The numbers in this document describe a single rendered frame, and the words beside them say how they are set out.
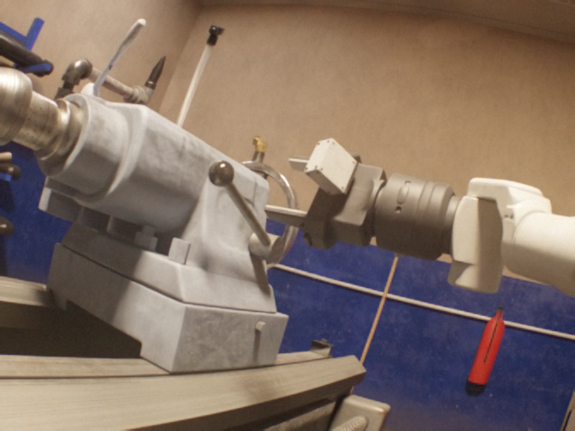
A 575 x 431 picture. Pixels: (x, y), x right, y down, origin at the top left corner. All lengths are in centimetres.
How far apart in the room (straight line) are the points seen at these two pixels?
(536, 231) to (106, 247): 58
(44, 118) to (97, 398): 31
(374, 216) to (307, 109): 381
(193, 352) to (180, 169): 25
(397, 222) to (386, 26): 404
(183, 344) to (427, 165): 339
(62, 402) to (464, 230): 44
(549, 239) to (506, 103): 366
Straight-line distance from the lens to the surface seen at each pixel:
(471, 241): 55
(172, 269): 68
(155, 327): 70
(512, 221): 49
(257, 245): 85
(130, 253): 73
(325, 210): 58
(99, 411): 48
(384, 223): 56
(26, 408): 42
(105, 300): 76
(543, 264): 44
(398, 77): 426
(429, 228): 54
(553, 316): 376
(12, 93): 55
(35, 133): 58
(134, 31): 71
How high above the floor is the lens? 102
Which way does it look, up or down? 7 degrees up
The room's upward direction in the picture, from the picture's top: 16 degrees clockwise
